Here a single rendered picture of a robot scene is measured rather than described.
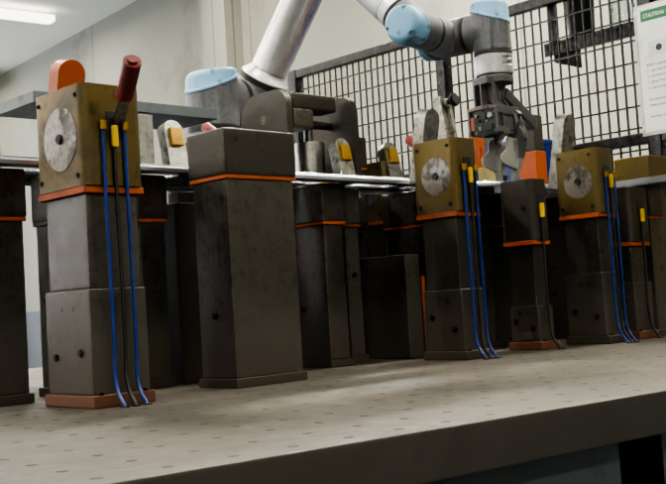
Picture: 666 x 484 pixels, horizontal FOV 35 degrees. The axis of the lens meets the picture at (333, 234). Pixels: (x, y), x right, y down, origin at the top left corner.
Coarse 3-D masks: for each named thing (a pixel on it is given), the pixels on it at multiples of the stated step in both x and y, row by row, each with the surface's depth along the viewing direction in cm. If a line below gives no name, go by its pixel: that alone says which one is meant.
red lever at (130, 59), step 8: (128, 56) 113; (136, 56) 113; (128, 64) 113; (136, 64) 113; (120, 72) 114; (128, 72) 113; (136, 72) 113; (120, 80) 115; (128, 80) 114; (136, 80) 115; (120, 88) 115; (128, 88) 115; (120, 96) 116; (128, 96) 116; (120, 104) 118; (128, 104) 118; (120, 112) 118; (120, 120) 120
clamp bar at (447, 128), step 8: (440, 96) 221; (448, 96) 220; (456, 96) 220; (440, 104) 221; (448, 104) 221; (456, 104) 220; (440, 112) 221; (448, 112) 223; (440, 120) 221; (448, 120) 223; (440, 128) 221; (448, 128) 222; (440, 136) 221; (448, 136) 220; (456, 136) 222
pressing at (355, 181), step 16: (0, 160) 126; (16, 160) 127; (32, 160) 129; (32, 176) 146; (176, 176) 154; (304, 176) 159; (320, 176) 161; (336, 176) 164; (352, 176) 167; (368, 176) 171; (368, 192) 188; (384, 192) 191; (480, 192) 210; (496, 192) 212
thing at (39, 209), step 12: (36, 180) 140; (36, 192) 140; (36, 204) 140; (36, 216) 140; (48, 252) 138; (48, 264) 138; (48, 276) 138; (48, 288) 138; (48, 360) 138; (48, 372) 138; (48, 384) 138
